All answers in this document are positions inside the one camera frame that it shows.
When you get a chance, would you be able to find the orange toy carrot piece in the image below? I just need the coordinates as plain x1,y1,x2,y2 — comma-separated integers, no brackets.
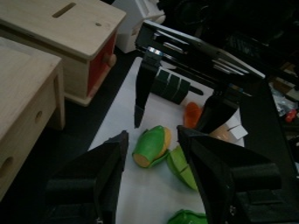
181,101,204,130

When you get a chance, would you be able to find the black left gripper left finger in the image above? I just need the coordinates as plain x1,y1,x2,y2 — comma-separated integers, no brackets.
38,129,129,224

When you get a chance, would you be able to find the plain light wooden box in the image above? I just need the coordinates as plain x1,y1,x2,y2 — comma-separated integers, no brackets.
0,36,66,203

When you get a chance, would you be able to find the wooden box with red drawer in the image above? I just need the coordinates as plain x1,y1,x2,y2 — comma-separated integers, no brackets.
0,0,128,108

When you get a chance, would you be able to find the green toy leafy vegetable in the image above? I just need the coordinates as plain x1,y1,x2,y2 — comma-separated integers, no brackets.
166,208,209,224

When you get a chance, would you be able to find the peach and white toy block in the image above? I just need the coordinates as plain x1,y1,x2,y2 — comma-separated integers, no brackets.
208,108,249,144

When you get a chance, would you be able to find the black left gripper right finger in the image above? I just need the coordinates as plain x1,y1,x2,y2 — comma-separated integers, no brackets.
176,124,299,224

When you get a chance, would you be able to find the toy corn with green husk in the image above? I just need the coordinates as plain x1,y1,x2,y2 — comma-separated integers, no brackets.
130,124,173,169

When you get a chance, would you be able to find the white cutting board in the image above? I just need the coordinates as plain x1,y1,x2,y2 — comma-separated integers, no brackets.
88,56,246,224

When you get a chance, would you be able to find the lime green sliced toy vegetable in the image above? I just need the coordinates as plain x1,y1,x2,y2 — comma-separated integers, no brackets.
165,144,200,193

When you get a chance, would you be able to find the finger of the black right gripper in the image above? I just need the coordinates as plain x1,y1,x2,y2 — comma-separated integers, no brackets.
133,50,164,130
192,87,240,136

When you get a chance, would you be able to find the red background object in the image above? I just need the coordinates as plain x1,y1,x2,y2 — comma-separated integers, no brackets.
284,108,299,123

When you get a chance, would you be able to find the dark green sliced toy cucumber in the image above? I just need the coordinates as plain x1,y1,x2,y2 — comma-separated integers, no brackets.
149,68,205,106

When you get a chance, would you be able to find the white toy appliance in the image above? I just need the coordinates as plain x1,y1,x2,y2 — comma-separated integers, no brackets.
109,0,166,54

